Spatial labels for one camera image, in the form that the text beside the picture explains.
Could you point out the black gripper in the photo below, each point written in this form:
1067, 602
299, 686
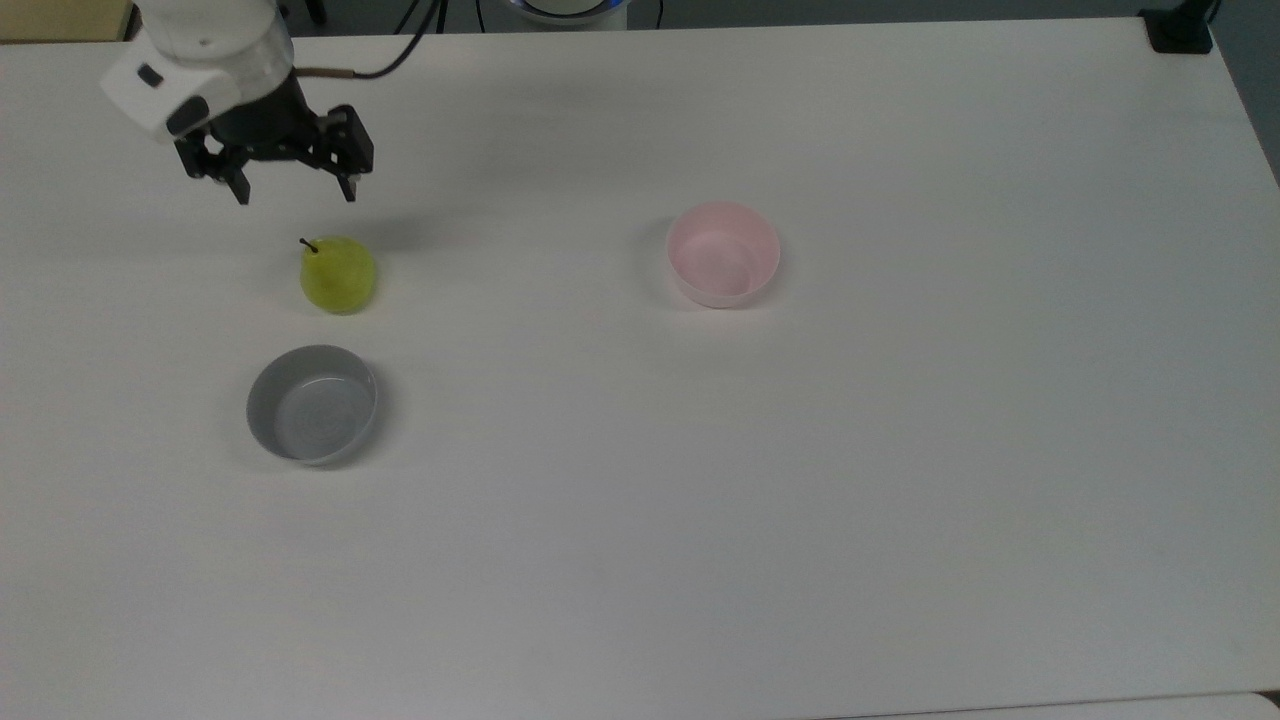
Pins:
265, 125

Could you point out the green pear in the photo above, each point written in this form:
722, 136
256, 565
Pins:
340, 280

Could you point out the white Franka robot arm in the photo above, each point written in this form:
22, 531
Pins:
210, 40

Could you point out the beige wooden board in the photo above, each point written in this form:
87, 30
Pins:
60, 18

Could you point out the pink bowl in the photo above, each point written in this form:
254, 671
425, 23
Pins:
722, 290

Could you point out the grey bowl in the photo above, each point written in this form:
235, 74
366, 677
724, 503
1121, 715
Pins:
265, 400

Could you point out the black table clamp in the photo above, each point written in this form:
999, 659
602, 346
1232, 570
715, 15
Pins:
1180, 35

